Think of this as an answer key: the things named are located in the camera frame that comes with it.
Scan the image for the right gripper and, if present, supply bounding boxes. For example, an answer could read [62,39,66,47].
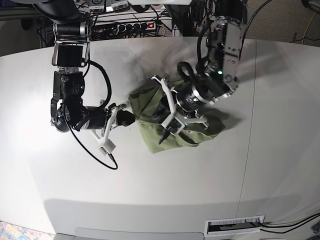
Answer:
[84,103,136,145]

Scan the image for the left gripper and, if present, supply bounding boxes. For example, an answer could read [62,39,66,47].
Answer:
[151,75,209,130]

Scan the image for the green T-shirt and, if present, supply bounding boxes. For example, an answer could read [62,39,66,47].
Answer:
[128,85,225,154]

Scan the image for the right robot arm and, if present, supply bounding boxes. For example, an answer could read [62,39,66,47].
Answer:
[33,0,135,145]

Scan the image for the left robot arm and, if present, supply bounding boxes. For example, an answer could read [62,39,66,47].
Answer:
[152,0,248,135]

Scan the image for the grey table leg column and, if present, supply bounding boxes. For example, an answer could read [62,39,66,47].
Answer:
[164,4,183,37]

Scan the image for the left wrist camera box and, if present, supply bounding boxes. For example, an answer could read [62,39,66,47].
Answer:
[161,113,186,136]

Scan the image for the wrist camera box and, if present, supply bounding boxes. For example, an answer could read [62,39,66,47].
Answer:
[161,113,186,136]
[97,139,116,156]

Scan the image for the camera black cable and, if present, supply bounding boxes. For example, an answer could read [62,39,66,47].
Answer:
[67,59,119,170]
[158,128,172,145]

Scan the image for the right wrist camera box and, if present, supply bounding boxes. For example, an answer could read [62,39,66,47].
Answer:
[97,139,116,156]

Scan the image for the black power strip red switch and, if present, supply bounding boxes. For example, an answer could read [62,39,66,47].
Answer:
[118,22,157,32]

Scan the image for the table cable grommet slot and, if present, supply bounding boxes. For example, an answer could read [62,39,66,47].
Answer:
[204,215,265,237]

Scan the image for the black cables at grommet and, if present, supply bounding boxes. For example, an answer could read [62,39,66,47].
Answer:
[259,212,320,234]

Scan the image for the yellow cable on floor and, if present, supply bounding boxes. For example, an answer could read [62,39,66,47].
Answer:
[300,9,320,45]

